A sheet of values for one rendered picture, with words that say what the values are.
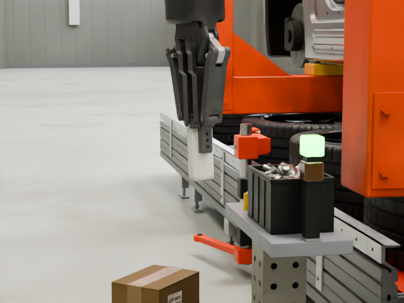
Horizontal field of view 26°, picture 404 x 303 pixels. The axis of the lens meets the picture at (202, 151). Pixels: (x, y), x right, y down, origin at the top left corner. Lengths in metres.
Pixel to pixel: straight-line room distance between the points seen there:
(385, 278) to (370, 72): 0.48
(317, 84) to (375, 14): 2.02
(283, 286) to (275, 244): 0.25
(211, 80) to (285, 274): 0.97
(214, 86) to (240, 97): 2.66
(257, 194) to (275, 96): 1.89
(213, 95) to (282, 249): 0.72
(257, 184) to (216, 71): 0.85
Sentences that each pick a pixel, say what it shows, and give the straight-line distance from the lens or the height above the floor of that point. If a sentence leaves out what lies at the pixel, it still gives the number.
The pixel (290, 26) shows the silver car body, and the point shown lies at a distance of 4.38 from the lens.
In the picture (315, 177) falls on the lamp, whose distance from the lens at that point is 1.73.
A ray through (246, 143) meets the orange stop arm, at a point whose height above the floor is 0.48.
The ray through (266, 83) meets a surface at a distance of 3.75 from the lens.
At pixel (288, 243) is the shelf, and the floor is 0.45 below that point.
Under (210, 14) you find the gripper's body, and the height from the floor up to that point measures 0.88.
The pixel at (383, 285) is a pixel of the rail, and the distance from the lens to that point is 2.02.
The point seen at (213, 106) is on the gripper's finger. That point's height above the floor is 0.77.
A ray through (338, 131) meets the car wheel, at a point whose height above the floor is 0.50.
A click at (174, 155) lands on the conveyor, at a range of 4.82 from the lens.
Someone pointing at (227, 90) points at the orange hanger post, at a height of 0.62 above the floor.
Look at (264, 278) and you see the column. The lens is 1.96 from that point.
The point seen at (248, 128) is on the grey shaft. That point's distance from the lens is 3.03.
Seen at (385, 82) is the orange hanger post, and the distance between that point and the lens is 1.83.
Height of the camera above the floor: 0.86
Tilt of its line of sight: 8 degrees down
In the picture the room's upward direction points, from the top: straight up
